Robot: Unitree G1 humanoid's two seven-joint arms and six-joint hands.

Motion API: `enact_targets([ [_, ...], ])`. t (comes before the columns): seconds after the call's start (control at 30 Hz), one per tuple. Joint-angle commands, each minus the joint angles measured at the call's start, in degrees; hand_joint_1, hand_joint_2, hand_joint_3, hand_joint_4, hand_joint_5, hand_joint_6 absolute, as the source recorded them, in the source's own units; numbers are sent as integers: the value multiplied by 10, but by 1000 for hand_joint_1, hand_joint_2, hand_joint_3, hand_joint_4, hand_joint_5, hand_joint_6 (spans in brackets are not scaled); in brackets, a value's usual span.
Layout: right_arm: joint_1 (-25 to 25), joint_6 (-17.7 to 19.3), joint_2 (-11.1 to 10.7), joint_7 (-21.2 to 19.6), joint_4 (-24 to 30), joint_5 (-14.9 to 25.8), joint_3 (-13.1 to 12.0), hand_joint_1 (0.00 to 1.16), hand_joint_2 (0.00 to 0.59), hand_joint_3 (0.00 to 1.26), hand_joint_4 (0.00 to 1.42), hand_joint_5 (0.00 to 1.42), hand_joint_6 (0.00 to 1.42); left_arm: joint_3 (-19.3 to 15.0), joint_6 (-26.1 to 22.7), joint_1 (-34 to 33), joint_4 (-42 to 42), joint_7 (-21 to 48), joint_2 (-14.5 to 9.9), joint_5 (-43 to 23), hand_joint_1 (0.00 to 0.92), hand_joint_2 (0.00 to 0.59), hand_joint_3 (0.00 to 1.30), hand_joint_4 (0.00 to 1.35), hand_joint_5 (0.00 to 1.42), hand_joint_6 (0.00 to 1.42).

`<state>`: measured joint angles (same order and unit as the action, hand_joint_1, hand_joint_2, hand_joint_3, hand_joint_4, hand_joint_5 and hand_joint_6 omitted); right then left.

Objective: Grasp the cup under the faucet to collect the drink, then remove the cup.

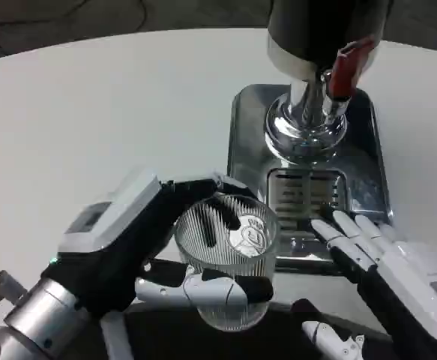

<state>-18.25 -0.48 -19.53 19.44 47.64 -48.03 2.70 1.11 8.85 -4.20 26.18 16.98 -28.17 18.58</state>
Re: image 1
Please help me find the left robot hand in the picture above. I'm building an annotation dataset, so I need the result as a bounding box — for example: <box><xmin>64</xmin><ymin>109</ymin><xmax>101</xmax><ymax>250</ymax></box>
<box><xmin>40</xmin><ymin>167</ymin><xmax>275</xmax><ymax>317</ymax></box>

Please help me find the clear ribbed glass cup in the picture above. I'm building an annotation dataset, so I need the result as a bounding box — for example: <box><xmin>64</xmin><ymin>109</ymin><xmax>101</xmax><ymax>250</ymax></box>
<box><xmin>174</xmin><ymin>193</ymin><xmax>281</xmax><ymax>332</ymax></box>

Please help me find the steel drink dispenser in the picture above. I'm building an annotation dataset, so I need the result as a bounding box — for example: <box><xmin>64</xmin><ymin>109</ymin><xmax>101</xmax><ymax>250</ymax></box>
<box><xmin>263</xmin><ymin>0</ymin><xmax>388</xmax><ymax>163</ymax></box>

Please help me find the steel drip tray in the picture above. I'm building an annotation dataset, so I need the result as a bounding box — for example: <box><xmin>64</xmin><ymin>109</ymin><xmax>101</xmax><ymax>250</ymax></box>
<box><xmin>226</xmin><ymin>83</ymin><xmax>396</xmax><ymax>264</ymax></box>

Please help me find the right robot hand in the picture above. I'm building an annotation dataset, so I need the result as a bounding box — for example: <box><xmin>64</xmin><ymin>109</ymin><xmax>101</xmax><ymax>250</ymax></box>
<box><xmin>291</xmin><ymin>210</ymin><xmax>437</xmax><ymax>360</ymax></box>

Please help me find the red tap lever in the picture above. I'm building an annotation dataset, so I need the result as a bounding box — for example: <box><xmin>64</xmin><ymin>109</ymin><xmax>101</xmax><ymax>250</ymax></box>
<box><xmin>329</xmin><ymin>36</ymin><xmax>377</xmax><ymax>101</ymax></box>

